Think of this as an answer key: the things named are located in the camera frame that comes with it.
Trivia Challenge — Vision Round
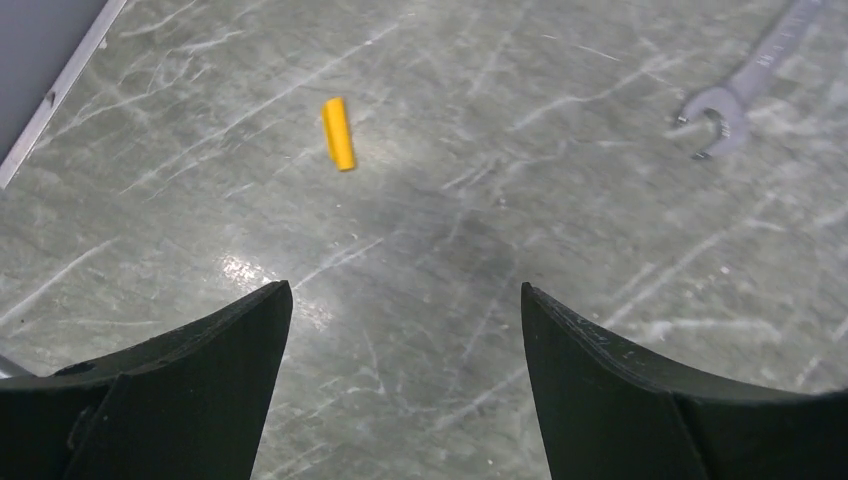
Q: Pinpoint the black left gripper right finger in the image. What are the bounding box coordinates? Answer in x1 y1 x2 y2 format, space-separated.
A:
521 284 847 479

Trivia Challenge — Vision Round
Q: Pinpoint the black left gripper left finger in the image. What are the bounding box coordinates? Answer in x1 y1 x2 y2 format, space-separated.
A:
1 281 293 479

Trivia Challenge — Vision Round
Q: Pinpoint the yellow marker cap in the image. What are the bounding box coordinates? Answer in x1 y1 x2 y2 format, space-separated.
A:
321 97 356 172

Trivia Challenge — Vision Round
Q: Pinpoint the silver wrench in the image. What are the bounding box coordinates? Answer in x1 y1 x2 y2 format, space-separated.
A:
674 0 828 160

